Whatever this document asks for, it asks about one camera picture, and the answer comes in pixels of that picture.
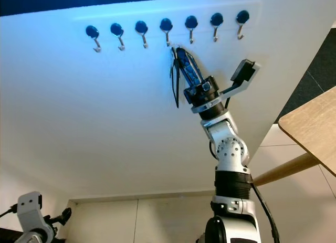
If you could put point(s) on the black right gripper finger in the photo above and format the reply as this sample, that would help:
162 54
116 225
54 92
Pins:
198 70
187 68

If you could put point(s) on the blue magnetic metal hook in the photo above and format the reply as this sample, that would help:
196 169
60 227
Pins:
141 27
92 31
191 22
116 29
216 19
242 17
166 24

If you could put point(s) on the white partition board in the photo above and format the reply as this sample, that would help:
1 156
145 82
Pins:
110 122

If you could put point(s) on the dark textured floor mat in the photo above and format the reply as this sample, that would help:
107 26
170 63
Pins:
317 64

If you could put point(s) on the wooden dining table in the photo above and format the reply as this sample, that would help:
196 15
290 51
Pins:
315 127

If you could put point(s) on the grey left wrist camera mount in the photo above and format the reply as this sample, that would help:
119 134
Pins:
29 207

